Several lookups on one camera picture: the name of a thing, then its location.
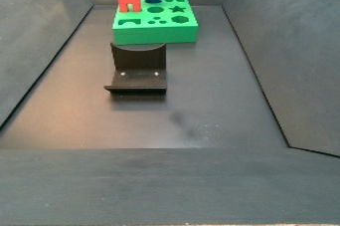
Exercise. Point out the green shape sorter block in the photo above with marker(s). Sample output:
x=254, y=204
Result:
x=164, y=22

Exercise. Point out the black curved fixture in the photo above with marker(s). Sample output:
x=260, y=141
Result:
x=140, y=69

